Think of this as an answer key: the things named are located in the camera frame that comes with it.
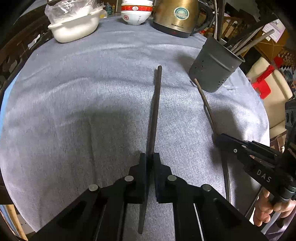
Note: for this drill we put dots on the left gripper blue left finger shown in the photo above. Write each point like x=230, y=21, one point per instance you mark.
x=137, y=187

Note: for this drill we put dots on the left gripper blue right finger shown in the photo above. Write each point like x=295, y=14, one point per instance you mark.
x=163, y=187

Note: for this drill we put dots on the person right hand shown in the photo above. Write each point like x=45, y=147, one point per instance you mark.
x=263, y=208

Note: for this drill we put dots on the beige sofa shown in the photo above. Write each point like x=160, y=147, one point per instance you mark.
x=274, y=104

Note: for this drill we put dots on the red plastic child chair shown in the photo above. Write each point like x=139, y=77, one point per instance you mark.
x=261, y=85

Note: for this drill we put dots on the grey table cloth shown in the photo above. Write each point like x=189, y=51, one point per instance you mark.
x=78, y=114

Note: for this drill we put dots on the dark grey utensil holder cup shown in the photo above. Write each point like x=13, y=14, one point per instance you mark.
x=214, y=65

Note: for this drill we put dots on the gold electric kettle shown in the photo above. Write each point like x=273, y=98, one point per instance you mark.
x=182, y=18

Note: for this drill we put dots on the red white bowl stack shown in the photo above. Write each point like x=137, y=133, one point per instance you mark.
x=136, y=12

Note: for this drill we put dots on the white pot with plastic bag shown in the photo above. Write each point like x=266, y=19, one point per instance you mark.
x=73, y=20

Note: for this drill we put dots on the carved dark wooden sideboard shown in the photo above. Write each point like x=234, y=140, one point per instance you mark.
x=19, y=48

